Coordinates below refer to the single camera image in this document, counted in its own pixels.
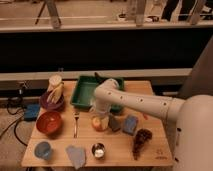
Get red yellow apple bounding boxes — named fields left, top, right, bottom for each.
left=91, top=117, right=103, bottom=131

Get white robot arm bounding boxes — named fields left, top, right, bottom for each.
left=93, top=79, right=213, bottom=171

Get red bowl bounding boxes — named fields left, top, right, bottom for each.
left=36, top=111, right=62, bottom=135

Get purple bowl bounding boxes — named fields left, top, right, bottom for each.
left=39, top=92, right=64, bottom=111

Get grey sponge block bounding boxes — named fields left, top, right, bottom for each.
left=108, top=115, right=121, bottom=132

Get blue sponge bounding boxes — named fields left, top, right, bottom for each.
left=122, top=115, right=138, bottom=135

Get silver fork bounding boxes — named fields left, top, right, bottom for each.
left=74, top=111, right=79, bottom=138

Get green plastic tray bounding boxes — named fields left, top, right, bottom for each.
left=69, top=75, right=125, bottom=113

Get small steel cup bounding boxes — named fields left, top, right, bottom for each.
left=92, top=143, right=105, bottom=159

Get black ladle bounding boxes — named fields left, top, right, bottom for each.
left=94, top=72, right=102, bottom=82

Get dark purple grape bunch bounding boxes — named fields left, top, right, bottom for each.
left=132, top=129, right=152, bottom=160

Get blue grey cloth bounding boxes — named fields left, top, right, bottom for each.
left=66, top=145, right=86, bottom=170

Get yellow banana bunch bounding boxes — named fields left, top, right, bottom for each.
left=47, top=83, right=64, bottom=103

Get cream cylindrical container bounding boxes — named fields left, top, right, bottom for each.
left=48, top=75, right=62, bottom=91

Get blue plastic cup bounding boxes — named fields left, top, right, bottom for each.
left=34, top=141, right=52, bottom=160

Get blue box on floor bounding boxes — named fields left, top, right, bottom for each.
left=24, top=104, right=40, bottom=121

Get black cables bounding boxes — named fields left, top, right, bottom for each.
left=0, top=80, right=29, bottom=147

